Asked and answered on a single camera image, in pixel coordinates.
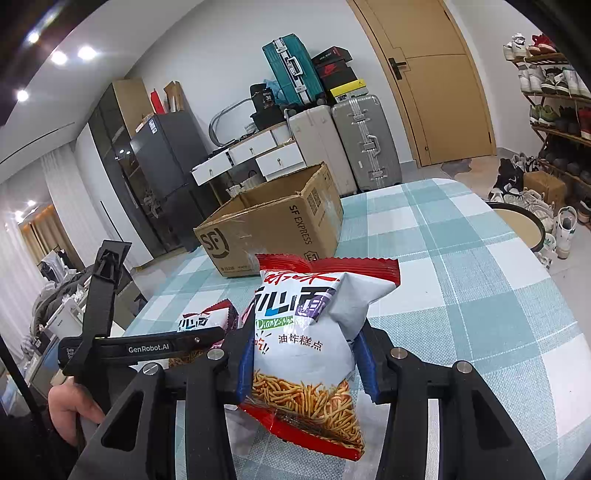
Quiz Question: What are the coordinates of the shoe rack with shoes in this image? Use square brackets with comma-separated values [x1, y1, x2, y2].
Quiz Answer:
[487, 32, 591, 269]

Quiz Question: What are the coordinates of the teal checked tablecloth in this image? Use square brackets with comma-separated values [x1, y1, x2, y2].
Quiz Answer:
[124, 178, 585, 480]

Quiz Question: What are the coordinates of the round beige stool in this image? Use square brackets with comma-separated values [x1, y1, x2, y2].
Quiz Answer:
[487, 202, 546, 253]

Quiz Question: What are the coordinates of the black storage box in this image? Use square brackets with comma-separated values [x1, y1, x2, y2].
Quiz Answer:
[252, 108, 290, 131]

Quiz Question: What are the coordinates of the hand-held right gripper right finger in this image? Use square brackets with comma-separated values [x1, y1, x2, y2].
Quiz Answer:
[353, 318, 546, 480]

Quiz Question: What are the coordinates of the small brown cardboard box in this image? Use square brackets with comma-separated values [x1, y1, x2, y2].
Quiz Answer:
[524, 172, 568, 209]

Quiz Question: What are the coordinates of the silver suitcase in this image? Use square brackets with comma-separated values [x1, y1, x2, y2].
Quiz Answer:
[331, 93, 402, 193]

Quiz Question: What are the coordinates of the woven laundry basket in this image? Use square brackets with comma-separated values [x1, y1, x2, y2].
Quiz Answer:
[226, 168, 265, 199]

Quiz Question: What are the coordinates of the black bag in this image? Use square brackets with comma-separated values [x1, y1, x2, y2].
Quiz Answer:
[249, 83, 277, 112]

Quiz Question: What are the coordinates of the beige suitcase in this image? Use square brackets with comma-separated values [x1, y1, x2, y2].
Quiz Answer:
[286, 105, 358, 197]

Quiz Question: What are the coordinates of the white curtain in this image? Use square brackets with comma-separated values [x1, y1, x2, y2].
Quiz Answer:
[39, 152, 100, 271]

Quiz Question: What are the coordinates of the purple-edged snack bag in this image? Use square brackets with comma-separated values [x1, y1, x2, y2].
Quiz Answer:
[168, 299, 241, 370]

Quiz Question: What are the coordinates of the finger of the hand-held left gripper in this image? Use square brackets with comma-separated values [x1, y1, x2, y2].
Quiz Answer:
[179, 325, 225, 354]

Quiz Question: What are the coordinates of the white drawer desk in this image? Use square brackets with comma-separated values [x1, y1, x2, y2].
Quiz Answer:
[191, 122, 305, 204]

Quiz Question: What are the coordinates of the teal suitcase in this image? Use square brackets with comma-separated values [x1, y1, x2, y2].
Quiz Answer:
[262, 33, 326, 108]

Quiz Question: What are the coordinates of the wooden door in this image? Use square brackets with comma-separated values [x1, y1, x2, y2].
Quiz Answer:
[348, 0, 497, 169]

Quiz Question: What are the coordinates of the person's left forearm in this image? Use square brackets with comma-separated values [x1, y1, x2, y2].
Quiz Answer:
[0, 408, 86, 480]

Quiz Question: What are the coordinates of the flat brown cardboard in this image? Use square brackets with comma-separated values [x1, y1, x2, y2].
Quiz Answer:
[164, 80, 188, 114]

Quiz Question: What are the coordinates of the wooden shoe rack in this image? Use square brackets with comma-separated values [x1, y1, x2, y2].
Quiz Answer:
[505, 51, 591, 185]

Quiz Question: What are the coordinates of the grey clothes pile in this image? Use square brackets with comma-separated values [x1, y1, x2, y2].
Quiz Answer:
[28, 274, 89, 335]

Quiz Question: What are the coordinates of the grey oval hoop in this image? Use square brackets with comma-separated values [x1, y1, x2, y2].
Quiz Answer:
[209, 102, 259, 147]

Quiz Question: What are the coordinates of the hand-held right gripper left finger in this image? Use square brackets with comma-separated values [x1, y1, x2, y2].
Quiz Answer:
[69, 318, 259, 480]

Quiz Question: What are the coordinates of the yellow-lidded shoe box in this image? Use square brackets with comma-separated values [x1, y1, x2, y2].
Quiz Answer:
[330, 78, 368, 100]

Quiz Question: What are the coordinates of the white red-topped snack bag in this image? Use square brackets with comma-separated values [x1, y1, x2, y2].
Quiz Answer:
[238, 253, 402, 462]

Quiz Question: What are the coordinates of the person's left hand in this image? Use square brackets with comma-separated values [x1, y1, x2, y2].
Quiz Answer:
[48, 378, 107, 444]

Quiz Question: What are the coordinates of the dark grey fridge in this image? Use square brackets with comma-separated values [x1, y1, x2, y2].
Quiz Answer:
[129, 111, 219, 254]

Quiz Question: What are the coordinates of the red and black shoe box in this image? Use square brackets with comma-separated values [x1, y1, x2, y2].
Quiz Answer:
[316, 59, 355, 77]

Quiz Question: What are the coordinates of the dark glass cabinet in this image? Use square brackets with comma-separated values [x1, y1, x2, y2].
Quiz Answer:
[88, 78, 168, 265]

